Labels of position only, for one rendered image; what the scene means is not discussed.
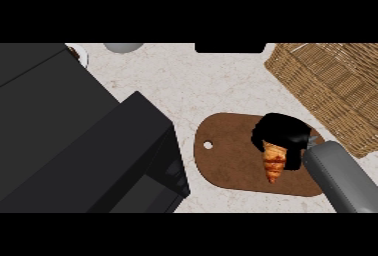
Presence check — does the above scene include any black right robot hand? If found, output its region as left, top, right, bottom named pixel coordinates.
left=250, top=112, right=314, bottom=172

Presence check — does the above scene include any golden brown croissant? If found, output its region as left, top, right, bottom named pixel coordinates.
left=261, top=140, right=289, bottom=185

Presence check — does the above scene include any brown wooden cutting board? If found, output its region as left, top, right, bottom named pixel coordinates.
left=194, top=112, right=327, bottom=198

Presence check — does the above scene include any tan wicker basket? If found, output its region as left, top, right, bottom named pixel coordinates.
left=264, top=42, right=378, bottom=159

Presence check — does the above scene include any black rectangular object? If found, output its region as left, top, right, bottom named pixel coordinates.
left=194, top=42, right=268, bottom=54

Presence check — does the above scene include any grey round bowl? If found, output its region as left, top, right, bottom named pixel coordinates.
left=103, top=42, right=145, bottom=54

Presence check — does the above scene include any large dark grey appliance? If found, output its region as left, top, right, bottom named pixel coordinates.
left=0, top=42, right=193, bottom=214

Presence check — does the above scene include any white round plate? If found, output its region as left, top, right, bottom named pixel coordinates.
left=66, top=43, right=91, bottom=70

